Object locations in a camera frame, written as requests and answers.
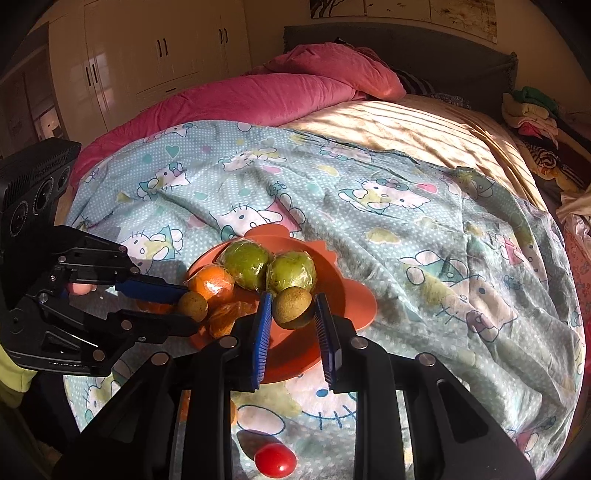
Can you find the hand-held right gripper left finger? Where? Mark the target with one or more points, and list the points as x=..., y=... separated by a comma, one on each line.
x=261, y=341

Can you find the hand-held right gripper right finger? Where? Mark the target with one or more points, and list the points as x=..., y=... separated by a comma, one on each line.
x=328, y=344

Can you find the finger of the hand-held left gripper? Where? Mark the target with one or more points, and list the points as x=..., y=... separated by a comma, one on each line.
x=152, y=288
x=157, y=325

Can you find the orange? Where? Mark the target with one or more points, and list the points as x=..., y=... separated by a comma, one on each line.
x=154, y=307
x=212, y=284
x=226, y=318
x=233, y=413

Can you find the orange plastic plate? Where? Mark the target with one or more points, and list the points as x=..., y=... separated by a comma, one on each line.
x=337, y=281

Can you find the small green citrus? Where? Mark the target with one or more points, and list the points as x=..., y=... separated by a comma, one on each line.
x=292, y=273

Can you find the large green citrus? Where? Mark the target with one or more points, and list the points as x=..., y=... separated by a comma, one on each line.
x=246, y=264

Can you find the red cherry tomato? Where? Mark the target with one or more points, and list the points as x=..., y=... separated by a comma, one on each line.
x=274, y=461

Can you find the person's left hand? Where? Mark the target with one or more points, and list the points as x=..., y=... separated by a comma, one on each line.
x=81, y=289

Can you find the cartoon cat printed blanket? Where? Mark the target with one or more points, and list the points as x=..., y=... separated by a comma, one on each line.
x=415, y=230

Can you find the cream wardrobe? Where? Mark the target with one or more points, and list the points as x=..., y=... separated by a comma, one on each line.
x=138, y=46

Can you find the pink quilt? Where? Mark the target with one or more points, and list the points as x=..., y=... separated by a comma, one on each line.
x=231, y=101

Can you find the beige bed sheet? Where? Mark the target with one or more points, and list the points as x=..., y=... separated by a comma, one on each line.
x=438, y=134

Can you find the pale pink cloth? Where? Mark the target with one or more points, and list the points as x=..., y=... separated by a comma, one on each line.
x=577, y=258

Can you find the pile of folded clothes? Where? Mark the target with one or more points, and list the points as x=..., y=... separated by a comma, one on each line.
x=531, y=115

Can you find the dark grey headboard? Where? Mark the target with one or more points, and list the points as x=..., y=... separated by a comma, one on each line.
x=461, y=64

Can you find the wall picture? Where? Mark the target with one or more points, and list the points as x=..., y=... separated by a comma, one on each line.
x=401, y=11

